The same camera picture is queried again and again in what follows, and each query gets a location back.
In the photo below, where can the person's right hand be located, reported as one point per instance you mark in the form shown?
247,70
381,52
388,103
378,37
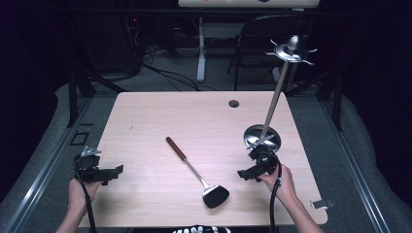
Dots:
281,186

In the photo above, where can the aluminium floor rail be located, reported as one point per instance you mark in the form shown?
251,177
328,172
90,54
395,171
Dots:
48,168
353,165

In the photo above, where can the person's left hand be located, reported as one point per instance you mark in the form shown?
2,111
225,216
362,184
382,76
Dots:
79,192

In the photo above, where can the white desk leg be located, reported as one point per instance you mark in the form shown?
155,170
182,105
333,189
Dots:
201,55

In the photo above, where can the black chair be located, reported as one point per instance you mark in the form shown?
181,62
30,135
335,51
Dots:
259,35

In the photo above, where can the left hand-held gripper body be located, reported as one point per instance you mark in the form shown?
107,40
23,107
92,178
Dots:
90,163

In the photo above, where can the person's striped clothing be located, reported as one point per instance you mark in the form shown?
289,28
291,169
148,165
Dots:
202,230

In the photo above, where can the metal utensil hanging rack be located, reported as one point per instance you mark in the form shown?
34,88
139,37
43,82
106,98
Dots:
273,105

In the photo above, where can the grey tape strip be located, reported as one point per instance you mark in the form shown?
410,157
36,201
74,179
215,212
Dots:
322,204

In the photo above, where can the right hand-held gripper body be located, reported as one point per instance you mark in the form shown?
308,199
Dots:
264,158

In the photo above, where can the black metal frame stand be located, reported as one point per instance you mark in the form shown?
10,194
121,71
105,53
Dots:
337,103
73,97

